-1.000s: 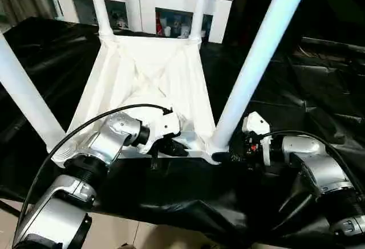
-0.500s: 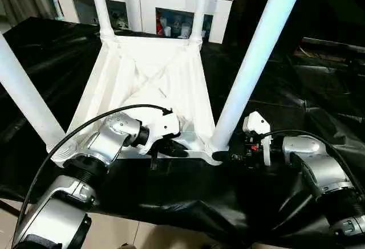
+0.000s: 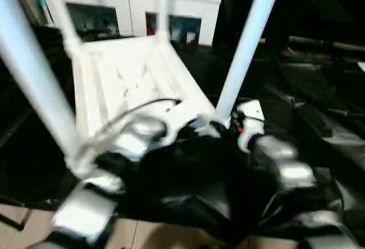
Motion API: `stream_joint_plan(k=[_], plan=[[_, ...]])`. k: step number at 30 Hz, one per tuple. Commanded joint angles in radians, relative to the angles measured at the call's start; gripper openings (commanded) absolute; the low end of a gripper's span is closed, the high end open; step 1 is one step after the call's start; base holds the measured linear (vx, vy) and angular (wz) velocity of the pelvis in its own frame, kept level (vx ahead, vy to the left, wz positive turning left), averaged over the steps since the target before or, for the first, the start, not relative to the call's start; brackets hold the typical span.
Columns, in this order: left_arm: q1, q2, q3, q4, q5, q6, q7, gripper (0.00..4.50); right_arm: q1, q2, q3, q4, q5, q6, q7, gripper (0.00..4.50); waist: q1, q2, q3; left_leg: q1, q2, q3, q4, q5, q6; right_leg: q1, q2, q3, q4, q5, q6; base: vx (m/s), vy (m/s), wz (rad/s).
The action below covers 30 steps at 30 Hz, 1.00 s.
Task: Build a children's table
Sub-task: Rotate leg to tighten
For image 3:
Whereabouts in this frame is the white plastic table leg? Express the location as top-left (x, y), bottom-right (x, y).
top-left (156, 0), bottom-right (171, 41)
top-left (0, 0), bottom-right (93, 166)
top-left (36, 0), bottom-right (84, 57)
top-left (213, 0), bottom-right (287, 126)

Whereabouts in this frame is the black metal table frame leg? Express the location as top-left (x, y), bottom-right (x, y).
top-left (0, 210), bottom-right (34, 231)

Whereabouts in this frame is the white glass-door cabinet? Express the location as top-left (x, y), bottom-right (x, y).
top-left (50, 0), bottom-right (223, 46)

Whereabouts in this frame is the black metal rail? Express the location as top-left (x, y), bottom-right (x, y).
top-left (285, 35), bottom-right (365, 55)

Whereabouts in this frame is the white plastic table top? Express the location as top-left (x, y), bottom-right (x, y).
top-left (65, 35), bottom-right (232, 177)

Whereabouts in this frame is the black mat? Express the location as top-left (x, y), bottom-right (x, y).
top-left (0, 24), bottom-right (365, 247)

